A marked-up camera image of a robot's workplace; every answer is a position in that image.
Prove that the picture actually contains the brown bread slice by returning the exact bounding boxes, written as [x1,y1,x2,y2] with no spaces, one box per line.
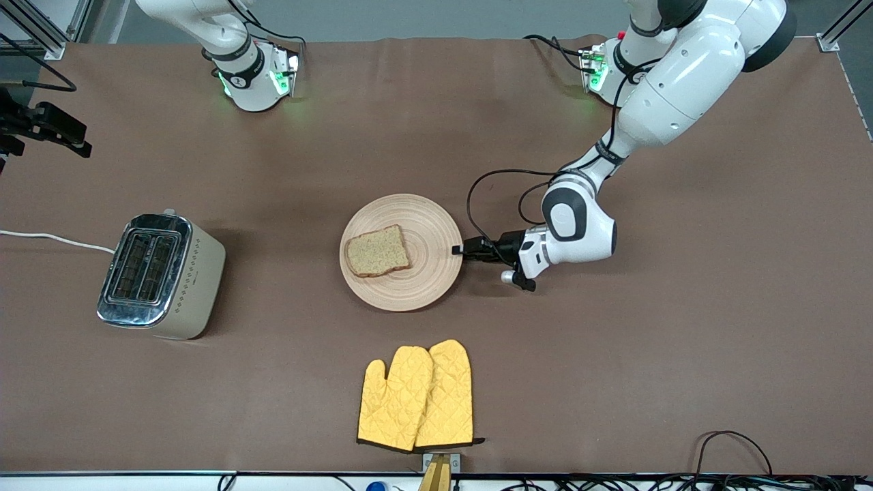
[344,224,413,278]

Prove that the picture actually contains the aluminium frame post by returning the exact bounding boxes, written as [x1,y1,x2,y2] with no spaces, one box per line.
[0,0,93,61]
[815,0,873,53]

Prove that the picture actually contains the base box green light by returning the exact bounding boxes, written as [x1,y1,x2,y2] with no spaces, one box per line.
[580,44,609,93]
[269,44,301,96]

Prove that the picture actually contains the black base cable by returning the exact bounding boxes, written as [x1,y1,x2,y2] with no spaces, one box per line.
[213,0,306,48]
[524,34,589,72]

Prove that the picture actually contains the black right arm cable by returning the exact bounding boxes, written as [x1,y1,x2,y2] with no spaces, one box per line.
[0,33,78,93]

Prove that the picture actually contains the wooden camera mount bracket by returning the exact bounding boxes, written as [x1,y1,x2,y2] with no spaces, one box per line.
[417,452,462,491]

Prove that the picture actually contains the beige chrome toaster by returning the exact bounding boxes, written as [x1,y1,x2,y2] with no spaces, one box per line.
[97,210,226,340]

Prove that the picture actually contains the left base box green light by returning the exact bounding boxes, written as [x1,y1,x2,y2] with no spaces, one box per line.
[580,44,609,93]

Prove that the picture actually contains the black left base cable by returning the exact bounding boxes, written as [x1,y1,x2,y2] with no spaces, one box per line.
[524,34,589,72]

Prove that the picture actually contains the right base box green light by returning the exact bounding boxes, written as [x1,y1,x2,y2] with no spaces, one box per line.
[269,44,301,96]

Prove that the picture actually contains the yellow quilted oven mitt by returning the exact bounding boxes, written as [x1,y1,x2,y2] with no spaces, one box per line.
[357,346,434,452]
[415,340,486,449]

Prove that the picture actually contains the black right base cable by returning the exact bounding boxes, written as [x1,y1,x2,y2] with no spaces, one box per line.
[213,0,306,48]

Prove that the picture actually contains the black looped cable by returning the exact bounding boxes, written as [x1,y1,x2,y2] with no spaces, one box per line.
[694,430,775,478]

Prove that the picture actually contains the white toaster power cable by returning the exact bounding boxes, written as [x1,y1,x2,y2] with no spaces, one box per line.
[0,230,115,254]

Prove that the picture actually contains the black cable bundle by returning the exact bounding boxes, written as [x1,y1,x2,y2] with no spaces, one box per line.
[505,474,873,491]

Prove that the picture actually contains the round wooden plate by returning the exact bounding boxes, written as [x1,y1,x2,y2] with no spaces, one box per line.
[339,194,464,312]

